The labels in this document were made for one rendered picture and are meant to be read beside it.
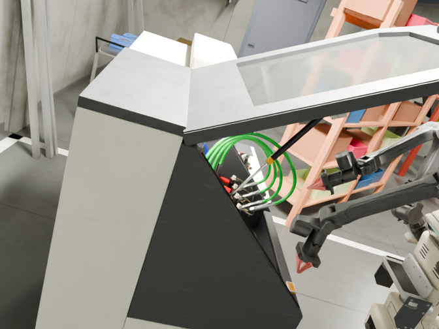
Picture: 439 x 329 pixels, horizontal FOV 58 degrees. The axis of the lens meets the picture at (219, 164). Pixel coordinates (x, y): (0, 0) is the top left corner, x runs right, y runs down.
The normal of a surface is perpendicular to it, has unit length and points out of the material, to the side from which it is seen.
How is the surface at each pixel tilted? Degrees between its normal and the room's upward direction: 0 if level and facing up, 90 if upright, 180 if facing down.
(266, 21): 90
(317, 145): 90
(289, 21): 90
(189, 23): 90
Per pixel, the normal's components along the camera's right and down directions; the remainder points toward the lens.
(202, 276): 0.05, 0.44
